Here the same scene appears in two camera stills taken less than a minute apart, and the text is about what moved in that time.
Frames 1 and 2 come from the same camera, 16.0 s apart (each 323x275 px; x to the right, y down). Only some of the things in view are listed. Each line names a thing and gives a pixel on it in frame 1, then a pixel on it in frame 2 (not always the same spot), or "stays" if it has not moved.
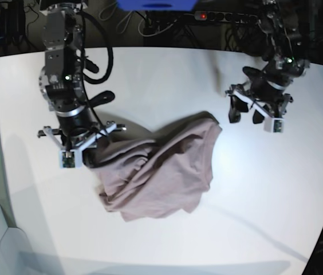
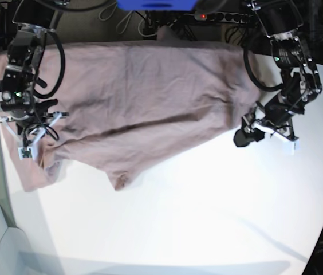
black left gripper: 74,122 → 24,109
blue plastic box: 157,5 stays
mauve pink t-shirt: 162,176 → 127,102
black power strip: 224,16 stays
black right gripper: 265,86 → 277,112
